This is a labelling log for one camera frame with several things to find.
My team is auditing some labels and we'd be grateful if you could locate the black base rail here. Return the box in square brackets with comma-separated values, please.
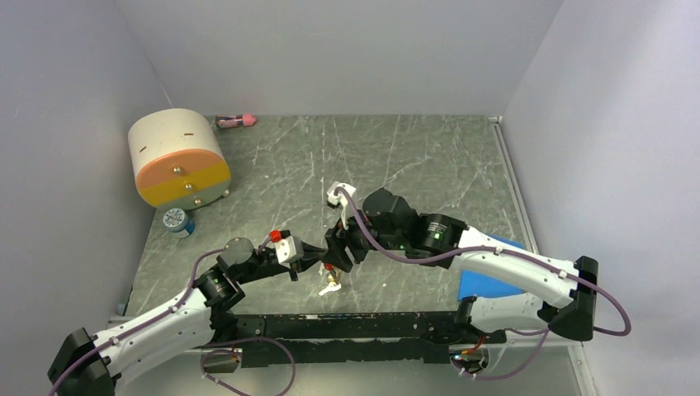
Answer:
[203, 311, 481, 368]

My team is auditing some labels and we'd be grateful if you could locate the pink capped small bottle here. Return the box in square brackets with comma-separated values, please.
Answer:
[215, 113, 257, 130]

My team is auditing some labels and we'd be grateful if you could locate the aluminium frame rail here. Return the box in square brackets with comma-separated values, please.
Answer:
[87, 309, 597, 396]

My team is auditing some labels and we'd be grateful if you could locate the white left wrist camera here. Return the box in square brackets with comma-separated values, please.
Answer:
[273, 236, 305, 266]

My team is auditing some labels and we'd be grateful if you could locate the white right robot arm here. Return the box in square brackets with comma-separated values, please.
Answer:
[324, 183, 598, 342]

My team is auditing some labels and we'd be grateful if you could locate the white round drawer cabinet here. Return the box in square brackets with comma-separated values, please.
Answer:
[128, 108, 231, 210]

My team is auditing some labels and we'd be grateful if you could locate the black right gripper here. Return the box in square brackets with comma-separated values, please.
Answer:
[321, 200, 406, 271]

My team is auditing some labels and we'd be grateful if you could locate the small blue white jar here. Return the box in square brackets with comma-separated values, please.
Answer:
[162, 208, 195, 239]

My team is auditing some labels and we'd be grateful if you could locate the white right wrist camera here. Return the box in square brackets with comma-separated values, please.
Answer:
[326, 181, 357, 230]

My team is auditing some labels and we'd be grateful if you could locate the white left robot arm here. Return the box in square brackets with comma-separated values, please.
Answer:
[47, 235, 326, 395]

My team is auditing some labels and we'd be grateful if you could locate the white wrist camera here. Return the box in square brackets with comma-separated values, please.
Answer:
[273, 236, 305, 266]
[326, 181, 357, 230]

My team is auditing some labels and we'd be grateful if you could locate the blue foam pad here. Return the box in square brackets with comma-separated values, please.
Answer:
[456, 234, 526, 302]

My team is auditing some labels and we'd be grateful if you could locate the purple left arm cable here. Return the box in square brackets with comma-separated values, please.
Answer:
[48, 230, 297, 396]

